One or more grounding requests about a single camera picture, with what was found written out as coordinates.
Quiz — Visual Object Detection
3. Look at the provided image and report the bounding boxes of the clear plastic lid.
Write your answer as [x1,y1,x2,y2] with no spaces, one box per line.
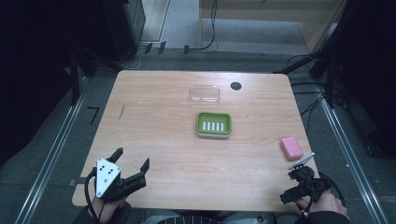
[189,84,221,105]

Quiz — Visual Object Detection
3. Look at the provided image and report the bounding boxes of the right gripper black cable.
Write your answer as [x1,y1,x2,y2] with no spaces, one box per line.
[303,172,346,217]

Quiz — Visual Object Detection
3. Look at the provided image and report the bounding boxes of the person's left hand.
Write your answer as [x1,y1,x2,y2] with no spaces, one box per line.
[92,195,128,224]

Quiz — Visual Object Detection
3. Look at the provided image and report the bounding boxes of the dark cabinet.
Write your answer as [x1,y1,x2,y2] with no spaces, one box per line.
[102,0,148,63]

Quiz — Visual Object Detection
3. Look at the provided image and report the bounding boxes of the black floor cable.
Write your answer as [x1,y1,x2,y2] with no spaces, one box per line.
[286,54,328,134]

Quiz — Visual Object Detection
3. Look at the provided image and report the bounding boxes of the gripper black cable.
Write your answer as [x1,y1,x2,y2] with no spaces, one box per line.
[303,172,346,217]
[84,167,106,224]

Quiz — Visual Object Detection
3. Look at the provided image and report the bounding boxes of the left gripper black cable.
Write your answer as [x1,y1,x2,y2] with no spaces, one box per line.
[84,167,106,224]

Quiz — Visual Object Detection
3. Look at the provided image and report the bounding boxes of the person's right hand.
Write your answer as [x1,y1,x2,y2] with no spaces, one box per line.
[294,189,349,219]

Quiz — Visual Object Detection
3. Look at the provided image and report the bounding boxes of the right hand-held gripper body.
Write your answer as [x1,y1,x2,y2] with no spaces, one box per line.
[279,151,332,205]

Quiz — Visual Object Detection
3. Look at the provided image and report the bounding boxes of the metal floor rail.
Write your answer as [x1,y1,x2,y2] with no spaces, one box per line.
[317,85,390,224]
[13,77,90,224]

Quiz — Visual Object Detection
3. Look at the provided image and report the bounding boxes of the pink soap bar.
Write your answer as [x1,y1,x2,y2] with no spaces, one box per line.
[278,136,304,162]

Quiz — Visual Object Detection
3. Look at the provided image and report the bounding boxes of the black hanging cable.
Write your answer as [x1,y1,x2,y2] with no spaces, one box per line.
[182,0,219,55]

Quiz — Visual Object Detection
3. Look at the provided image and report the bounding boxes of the green soap dish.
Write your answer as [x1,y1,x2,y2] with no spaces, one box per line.
[194,111,233,140]

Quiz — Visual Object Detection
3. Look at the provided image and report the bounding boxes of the light wooden cabinet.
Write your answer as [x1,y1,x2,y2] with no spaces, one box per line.
[198,0,348,54]

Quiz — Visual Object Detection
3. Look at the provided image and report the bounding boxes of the white floor cable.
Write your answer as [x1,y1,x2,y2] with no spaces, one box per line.
[118,46,148,71]

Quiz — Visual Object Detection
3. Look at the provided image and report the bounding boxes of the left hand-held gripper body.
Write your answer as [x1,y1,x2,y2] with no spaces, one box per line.
[93,157,148,203]

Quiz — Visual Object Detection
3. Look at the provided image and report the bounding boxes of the black metal stand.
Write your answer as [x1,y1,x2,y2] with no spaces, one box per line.
[273,40,340,108]
[64,46,125,106]

